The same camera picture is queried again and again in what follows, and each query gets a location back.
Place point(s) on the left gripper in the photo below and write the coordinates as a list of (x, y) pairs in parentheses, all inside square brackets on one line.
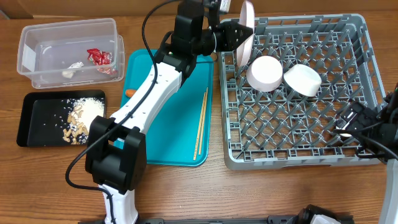
[(226, 32)]

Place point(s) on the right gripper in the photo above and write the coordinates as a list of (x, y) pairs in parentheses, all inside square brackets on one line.
[(364, 121)]

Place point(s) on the white plate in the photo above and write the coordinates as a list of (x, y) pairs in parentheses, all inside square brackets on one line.
[(246, 19)]

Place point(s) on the white cup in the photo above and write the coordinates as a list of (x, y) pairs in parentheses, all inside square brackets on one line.
[(342, 133)]

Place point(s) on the white bowl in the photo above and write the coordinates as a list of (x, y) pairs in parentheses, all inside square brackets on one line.
[(303, 80)]

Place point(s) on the wooden chopstick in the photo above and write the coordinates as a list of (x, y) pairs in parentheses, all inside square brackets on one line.
[(203, 124), (198, 136)]

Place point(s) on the orange carrot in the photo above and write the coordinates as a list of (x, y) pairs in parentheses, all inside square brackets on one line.
[(130, 93)]

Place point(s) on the red snack wrapper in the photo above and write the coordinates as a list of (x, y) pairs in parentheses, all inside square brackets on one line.
[(99, 58)]

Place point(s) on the peanut pile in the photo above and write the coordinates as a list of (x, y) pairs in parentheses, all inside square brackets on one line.
[(82, 119)]

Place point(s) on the white tissue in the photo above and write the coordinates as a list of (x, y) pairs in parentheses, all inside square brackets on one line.
[(70, 71)]

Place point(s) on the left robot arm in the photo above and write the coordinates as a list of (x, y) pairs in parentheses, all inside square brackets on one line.
[(116, 155)]

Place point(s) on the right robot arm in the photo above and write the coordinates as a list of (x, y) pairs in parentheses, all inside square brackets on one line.
[(377, 133)]

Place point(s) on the grey dishwasher rack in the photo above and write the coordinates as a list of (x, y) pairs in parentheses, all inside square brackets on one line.
[(282, 128)]

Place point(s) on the teal serving tray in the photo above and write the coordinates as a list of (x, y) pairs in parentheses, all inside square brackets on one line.
[(172, 135)]

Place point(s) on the clear plastic bin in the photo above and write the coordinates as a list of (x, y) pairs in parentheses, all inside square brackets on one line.
[(46, 50)]

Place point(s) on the black plastic tray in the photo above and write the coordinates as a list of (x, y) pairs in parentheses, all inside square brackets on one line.
[(29, 121)]

